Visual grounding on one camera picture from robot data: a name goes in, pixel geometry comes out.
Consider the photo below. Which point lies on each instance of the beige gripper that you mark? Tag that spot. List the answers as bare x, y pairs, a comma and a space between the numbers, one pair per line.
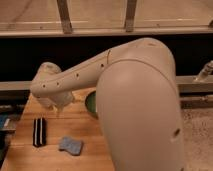
57, 102

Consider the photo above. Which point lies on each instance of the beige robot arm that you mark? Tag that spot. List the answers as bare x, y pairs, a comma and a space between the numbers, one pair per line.
137, 102

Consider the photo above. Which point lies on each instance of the green bowl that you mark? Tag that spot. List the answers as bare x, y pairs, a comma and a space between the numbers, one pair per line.
90, 104

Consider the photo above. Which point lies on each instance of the black white striped cloth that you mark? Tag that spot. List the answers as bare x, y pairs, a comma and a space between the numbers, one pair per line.
39, 132

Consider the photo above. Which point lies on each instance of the blue sponge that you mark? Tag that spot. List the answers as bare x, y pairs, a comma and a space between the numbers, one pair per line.
70, 145

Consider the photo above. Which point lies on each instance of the dark clutter at left edge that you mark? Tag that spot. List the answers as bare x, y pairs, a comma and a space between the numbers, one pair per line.
9, 116

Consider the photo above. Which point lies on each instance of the left metal window post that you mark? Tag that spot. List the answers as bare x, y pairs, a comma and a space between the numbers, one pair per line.
64, 16

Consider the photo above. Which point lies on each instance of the metal window post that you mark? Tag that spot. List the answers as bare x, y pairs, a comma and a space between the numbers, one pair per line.
64, 16
130, 15

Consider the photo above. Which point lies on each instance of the right metal window post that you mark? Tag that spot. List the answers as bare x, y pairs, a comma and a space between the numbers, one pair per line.
130, 15

